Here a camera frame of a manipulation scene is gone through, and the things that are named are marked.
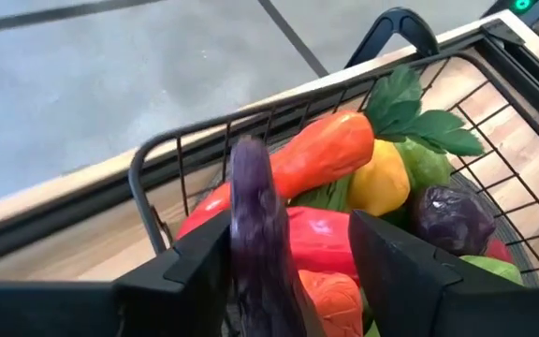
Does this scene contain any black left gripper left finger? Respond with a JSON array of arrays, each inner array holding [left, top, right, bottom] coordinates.
[[0, 210, 234, 337]]

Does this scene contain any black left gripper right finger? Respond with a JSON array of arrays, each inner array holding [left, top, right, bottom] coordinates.
[[348, 208, 539, 337]]

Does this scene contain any purple plum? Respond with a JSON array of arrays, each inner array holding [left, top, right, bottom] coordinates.
[[408, 185, 499, 258]]

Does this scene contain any orange bell pepper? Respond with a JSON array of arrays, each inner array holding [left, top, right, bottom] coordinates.
[[297, 269, 365, 337]]

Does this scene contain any red bell pepper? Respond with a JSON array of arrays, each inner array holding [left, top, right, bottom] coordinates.
[[286, 205, 360, 285]]

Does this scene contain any yellow lemon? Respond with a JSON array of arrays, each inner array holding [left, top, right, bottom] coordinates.
[[345, 139, 412, 218]]

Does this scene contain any red chili pepper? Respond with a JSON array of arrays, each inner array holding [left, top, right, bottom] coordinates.
[[175, 181, 233, 241]]

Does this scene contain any dark green cucumber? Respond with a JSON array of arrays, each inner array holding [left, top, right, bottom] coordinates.
[[289, 173, 354, 212]]

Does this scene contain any purple carrot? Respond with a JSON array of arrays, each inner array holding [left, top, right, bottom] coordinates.
[[228, 134, 320, 337]]

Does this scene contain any orange carrot with green leaves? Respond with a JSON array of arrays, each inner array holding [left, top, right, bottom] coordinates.
[[268, 64, 486, 201]]

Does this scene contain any black wire basket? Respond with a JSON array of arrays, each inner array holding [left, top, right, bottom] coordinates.
[[127, 50, 539, 287]]

